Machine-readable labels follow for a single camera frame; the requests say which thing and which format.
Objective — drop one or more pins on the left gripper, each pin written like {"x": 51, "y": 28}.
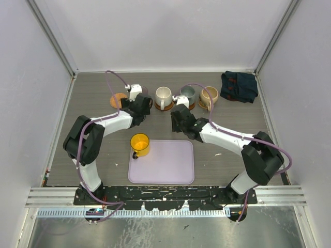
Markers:
{"x": 126, "y": 103}

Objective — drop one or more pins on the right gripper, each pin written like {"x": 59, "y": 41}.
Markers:
{"x": 175, "y": 128}

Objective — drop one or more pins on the dark wooden coaster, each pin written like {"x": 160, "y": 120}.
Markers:
{"x": 166, "y": 108}
{"x": 191, "y": 106}

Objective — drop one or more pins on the clear purple glass mug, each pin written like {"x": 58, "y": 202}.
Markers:
{"x": 144, "y": 90}

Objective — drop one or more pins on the light cork coaster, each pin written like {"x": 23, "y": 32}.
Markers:
{"x": 202, "y": 104}
{"x": 115, "y": 101}

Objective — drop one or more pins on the white ceramic mug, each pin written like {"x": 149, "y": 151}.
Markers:
{"x": 163, "y": 97}

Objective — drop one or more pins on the grey-green ceramic mug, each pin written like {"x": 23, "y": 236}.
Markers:
{"x": 189, "y": 92}

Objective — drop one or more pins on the beige ceramic mug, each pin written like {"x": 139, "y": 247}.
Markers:
{"x": 208, "y": 96}

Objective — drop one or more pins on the yellow glass mug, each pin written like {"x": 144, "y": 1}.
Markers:
{"x": 140, "y": 145}

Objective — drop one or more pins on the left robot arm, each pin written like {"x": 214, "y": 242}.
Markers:
{"x": 84, "y": 140}

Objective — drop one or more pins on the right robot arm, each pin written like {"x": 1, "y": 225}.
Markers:
{"x": 260, "y": 156}

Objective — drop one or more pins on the lavender plastic tray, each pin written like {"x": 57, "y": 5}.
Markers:
{"x": 168, "y": 162}

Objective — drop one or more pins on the dark blue folded cloth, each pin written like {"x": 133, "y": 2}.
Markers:
{"x": 239, "y": 86}

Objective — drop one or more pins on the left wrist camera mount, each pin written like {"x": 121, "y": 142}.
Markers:
{"x": 134, "y": 90}

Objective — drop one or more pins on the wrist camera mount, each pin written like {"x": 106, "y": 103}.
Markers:
{"x": 181, "y": 100}
{"x": 134, "y": 90}

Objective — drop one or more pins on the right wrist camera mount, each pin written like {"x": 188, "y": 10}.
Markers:
{"x": 181, "y": 100}

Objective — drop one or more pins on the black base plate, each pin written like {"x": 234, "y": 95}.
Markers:
{"x": 168, "y": 198}

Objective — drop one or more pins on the aluminium frame rail front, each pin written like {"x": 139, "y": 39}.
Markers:
{"x": 271, "y": 195}

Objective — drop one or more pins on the white slotted cable duct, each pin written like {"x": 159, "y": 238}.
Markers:
{"x": 86, "y": 212}

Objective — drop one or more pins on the aluminium frame post left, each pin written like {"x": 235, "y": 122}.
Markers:
{"x": 49, "y": 26}

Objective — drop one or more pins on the aluminium frame post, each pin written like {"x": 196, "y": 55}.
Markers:
{"x": 290, "y": 10}
{"x": 49, "y": 26}

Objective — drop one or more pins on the aluminium frame post right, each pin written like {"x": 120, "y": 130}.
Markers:
{"x": 290, "y": 10}

